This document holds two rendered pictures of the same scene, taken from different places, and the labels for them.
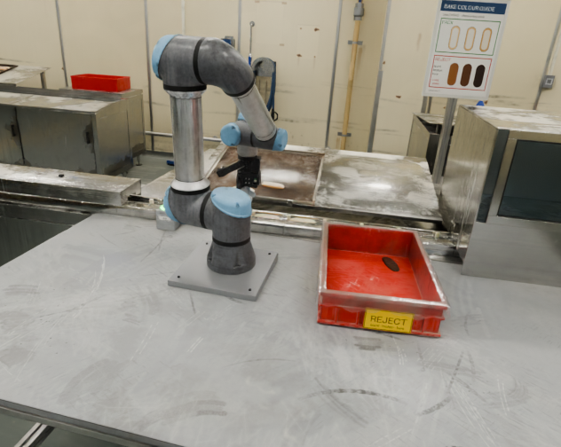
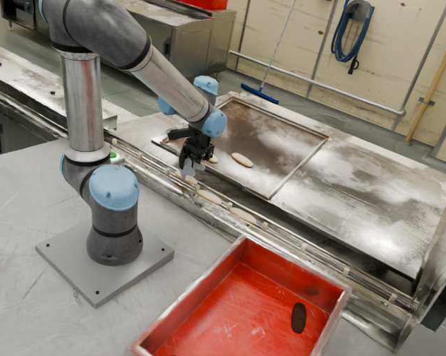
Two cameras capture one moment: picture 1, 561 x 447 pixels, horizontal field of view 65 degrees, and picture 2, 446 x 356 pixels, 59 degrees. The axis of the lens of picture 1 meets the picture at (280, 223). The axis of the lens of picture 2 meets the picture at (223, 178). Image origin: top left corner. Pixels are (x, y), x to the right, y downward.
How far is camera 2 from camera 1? 0.69 m
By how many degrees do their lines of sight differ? 21
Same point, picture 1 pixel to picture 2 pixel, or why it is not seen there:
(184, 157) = (70, 123)
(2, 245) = (5, 139)
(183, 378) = not seen: outside the picture
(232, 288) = (82, 282)
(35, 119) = not seen: hidden behind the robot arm
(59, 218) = (39, 132)
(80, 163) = not seen: hidden behind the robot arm
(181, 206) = (68, 172)
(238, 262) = (110, 253)
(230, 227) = (100, 215)
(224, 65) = (92, 29)
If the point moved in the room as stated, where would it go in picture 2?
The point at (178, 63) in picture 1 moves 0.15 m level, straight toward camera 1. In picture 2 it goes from (53, 15) to (1, 27)
